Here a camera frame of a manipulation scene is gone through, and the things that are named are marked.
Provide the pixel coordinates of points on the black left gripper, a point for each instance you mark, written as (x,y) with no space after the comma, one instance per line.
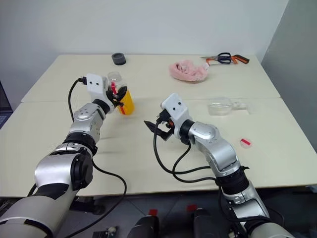
(112,95)

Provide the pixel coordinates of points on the dark laptop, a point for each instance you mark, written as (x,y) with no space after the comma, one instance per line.
(4,104)

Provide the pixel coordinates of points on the black tape roll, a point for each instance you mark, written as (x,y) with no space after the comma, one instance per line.
(119,59)

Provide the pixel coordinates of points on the clear wine glass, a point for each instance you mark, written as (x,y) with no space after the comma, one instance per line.
(219,106)

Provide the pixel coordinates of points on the pink fluffy cloth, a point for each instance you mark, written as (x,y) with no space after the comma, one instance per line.
(188,72)

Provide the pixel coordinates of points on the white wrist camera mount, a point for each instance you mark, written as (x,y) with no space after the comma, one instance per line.
(175,106)
(95,85)

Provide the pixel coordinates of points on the black table leg base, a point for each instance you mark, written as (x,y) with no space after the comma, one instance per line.
(86,205)

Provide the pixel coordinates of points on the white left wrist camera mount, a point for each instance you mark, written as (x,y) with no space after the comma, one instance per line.
(95,85)

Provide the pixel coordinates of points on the orange juice bottle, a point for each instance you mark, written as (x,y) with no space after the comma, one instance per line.
(127,104)

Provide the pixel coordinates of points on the dark rounded shape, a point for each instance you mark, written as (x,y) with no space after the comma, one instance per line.
(144,226)
(209,224)

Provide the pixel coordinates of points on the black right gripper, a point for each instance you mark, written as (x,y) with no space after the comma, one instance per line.
(164,121)

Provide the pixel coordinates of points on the clear bottle cap red tape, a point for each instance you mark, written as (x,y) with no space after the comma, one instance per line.
(246,143)

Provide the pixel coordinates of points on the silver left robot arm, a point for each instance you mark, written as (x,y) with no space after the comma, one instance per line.
(49,168)

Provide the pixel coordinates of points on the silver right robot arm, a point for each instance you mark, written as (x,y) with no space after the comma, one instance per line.
(215,146)

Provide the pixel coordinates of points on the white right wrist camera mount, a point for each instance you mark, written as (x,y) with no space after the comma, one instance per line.
(175,106)

